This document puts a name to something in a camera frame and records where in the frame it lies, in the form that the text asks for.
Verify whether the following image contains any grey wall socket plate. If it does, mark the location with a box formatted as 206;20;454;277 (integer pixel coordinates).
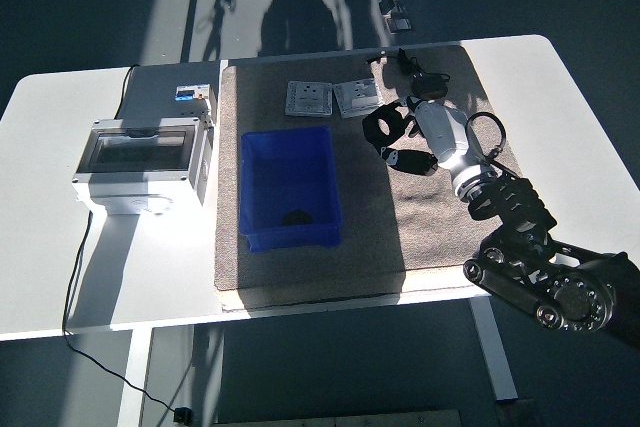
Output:
333;77;384;120
284;79;335;118

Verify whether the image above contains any white table leg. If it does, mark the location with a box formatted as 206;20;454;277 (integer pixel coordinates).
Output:
468;296;519;404
116;328;152;427

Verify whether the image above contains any grey-brown mat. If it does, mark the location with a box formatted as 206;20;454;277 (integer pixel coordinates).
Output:
213;44;517;299

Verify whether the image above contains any small blue white breaker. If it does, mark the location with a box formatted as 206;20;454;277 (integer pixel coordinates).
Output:
172;84;212;116

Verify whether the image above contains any thin black power cable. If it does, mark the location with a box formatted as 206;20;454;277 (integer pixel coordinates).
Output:
60;64;182;413

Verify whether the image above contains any black plug adapter with cord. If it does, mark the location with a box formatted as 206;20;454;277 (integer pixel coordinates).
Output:
366;48;450;101

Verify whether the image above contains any blue plastic box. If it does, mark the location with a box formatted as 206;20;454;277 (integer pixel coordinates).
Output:
238;126;345;253

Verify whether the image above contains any black plastic nut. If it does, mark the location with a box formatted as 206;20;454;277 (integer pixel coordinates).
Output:
281;208;315;226

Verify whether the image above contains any grey electrical distribution box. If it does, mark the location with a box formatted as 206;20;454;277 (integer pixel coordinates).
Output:
71;114;217;217

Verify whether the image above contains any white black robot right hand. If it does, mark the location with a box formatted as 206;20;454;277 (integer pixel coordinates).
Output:
361;95;484;186

